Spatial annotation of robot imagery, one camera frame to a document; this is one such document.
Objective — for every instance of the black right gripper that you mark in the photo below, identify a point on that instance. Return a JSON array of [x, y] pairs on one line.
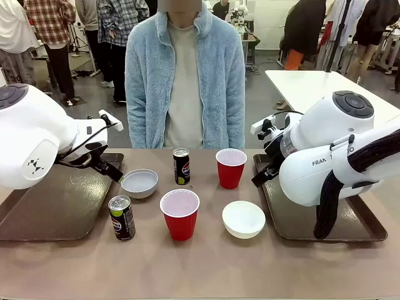
[[273, 157]]

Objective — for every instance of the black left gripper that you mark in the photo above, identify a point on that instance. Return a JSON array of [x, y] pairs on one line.
[[97, 157]]

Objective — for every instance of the grey plastic bowl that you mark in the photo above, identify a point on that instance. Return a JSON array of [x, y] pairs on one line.
[[139, 184]]

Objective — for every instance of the white plastic bowl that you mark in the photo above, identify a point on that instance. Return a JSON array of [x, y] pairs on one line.
[[243, 220]]

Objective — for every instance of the red plastic cup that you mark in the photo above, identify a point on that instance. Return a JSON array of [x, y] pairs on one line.
[[230, 175], [180, 222]]

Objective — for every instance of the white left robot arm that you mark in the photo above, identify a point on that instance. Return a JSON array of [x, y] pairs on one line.
[[31, 131]]

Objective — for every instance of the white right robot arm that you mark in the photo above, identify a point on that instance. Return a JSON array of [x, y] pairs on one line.
[[312, 175]]

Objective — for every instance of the black Pepsi can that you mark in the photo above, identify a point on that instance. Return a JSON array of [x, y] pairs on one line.
[[122, 220], [181, 170]]

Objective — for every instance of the brown plastic tray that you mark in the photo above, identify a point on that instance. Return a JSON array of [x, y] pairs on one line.
[[297, 218], [62, 206]]

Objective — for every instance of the person in blue fleece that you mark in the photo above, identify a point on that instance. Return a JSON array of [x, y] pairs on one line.
[[147, 87]]

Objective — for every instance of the white side table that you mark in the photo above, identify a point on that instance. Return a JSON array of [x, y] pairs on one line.
[[312, 87]]

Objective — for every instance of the beige shirt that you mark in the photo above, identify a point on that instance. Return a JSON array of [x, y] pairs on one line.
[[184, 78]]

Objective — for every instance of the bystander in blue plaid shirt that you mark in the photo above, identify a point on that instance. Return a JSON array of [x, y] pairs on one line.
[[118, 22]]

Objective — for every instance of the bystander in orange trousers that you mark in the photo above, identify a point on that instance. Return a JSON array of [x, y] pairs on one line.
[[301, 28]]

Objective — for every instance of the bystander in red plaid shirt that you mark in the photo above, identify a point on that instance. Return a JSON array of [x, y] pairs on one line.
[[51, 28]]

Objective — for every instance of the black stand pole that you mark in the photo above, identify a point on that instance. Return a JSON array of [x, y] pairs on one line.
[[339, 34]]

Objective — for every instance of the bystander in white top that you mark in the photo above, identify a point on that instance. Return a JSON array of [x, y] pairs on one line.
[[14, 28]]

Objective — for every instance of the hanging white coat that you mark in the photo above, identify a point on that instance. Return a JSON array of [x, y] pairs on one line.
[[336, 12]]

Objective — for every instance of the bystander in black jacket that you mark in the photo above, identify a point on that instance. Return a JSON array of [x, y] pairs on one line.
[[375, 22]]

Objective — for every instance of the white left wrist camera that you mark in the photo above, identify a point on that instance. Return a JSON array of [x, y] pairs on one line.
[[113, 125]]

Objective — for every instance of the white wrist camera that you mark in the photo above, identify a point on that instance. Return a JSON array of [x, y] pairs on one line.
[[257, 125], [113, 125]]

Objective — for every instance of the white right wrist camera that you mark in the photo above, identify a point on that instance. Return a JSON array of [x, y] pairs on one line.
[[257, 125]]

